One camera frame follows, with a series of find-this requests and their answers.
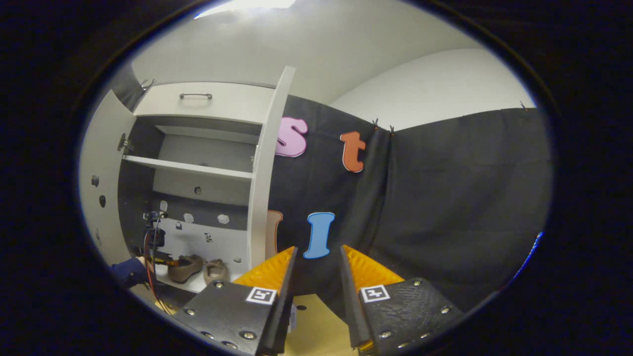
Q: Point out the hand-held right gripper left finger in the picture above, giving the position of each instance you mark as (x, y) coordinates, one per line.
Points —
(277, 316)

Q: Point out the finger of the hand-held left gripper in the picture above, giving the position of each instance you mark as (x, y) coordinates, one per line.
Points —
(168, 261)

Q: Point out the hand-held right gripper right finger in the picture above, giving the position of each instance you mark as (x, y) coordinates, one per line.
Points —
(351, 306)

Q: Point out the beige shoe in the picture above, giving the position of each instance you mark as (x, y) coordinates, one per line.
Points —
(216, 272)
(187, 269)

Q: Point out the white cabinet door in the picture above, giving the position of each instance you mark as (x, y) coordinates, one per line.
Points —
(106, 163)
(262, 173)

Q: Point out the white shoe cabinet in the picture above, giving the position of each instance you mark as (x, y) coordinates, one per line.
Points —
(207, 148)

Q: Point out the white cabinet shelf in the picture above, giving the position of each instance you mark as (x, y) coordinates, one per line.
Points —
(188, 167)

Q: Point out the white cabinet drawer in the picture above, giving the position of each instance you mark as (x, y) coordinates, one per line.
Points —
(232, 104)

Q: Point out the ceiling light panel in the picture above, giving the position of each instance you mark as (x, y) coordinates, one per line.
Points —
(247, 6)

